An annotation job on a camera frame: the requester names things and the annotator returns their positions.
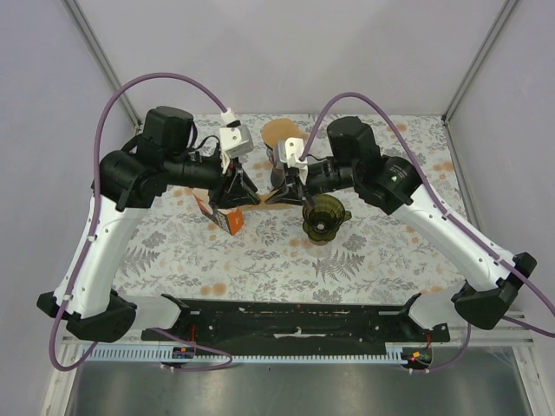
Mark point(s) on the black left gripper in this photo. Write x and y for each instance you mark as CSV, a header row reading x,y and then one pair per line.
x,y
237,189

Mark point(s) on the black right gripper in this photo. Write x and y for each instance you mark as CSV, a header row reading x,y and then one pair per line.
x,y
293,193

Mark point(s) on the orange coffee filter box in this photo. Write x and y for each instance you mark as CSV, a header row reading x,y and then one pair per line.
x,y
229,220

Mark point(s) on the green glass dripper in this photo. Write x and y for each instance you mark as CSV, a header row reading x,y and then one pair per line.
x,y
324,218

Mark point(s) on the brown paper coffee filter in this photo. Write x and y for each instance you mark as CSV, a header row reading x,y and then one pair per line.
x,y
280,129

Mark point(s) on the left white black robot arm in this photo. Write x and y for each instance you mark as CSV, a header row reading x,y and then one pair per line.
x,y
131,178

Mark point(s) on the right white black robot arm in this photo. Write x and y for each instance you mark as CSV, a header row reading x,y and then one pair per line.
x,y
492,275

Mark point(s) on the floral patterned table mat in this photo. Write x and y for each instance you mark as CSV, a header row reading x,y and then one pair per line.
x,y
178,250

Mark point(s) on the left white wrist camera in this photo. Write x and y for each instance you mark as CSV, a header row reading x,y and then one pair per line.
x,y
235,139

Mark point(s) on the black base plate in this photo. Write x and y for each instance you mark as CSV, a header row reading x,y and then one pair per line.
x,y
244,318

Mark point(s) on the light blue cable duct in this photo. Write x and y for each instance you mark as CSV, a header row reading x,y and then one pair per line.
x,y
176,353

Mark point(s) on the left aluminium frame post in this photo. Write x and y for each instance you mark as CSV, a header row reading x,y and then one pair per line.
x,y
88,35

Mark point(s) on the aluminium frame post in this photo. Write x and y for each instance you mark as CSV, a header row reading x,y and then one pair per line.
x,y
88,35
486,47

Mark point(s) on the right aluminium frame post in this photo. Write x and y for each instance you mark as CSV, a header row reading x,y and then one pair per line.
x,y
486,47

